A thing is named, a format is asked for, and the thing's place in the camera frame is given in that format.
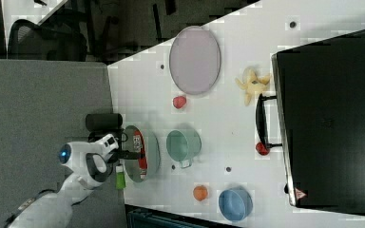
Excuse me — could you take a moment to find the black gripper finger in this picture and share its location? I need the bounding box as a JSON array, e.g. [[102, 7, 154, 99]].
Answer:
[[116, 150, 141, 160]]

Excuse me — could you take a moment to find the green oval strainer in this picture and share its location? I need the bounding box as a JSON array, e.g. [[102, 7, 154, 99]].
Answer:
[[122, 125, 160, 183]]

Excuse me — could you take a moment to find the green cup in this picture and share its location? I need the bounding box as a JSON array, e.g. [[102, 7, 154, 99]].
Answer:
[[166, 129, 202, 169]]

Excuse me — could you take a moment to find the green clamp handle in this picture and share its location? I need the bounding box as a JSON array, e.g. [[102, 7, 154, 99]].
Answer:
[[115, 165, 125, 190]]

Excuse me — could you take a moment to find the black office chair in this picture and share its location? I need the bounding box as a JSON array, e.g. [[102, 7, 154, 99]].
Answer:
[[8, 19, 87, 62]]

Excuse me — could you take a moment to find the black toaster oven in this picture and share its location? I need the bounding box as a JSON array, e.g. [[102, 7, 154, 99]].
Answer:
[[271, 29, 365, 216]]

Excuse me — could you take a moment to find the purple round plate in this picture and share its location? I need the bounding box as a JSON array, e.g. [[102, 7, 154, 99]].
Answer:
[[169, 26, 221, 95]]

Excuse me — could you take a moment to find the red plush strawberry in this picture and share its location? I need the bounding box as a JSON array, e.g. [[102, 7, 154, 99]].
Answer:
[[256, 142, 270, 156], [173, 96, 186, 109]]

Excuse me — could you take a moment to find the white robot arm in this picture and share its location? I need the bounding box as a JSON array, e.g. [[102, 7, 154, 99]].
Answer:
[[5, 134, 142, 228]]

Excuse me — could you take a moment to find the yellow plush banana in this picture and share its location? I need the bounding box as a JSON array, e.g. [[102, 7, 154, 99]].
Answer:
[[235, 67, 271, 106]]

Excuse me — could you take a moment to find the blue bowl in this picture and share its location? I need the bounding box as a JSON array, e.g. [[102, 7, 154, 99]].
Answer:
[[219, 186, 253, 222]]

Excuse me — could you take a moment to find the red plush ketchup bottle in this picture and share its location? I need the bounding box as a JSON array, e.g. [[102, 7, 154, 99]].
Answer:
[[133, 130, 147, 180]]

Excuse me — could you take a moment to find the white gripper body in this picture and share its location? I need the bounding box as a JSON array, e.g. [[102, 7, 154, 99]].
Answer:
[[92, 134, 119, 162]]

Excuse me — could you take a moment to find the orange plush fruit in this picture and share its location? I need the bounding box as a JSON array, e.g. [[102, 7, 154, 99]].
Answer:
[[193, 185, 208, 201]]

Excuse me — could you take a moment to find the black cylinder object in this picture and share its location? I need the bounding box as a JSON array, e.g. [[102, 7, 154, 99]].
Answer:
[[85, 113, 123, 132]]

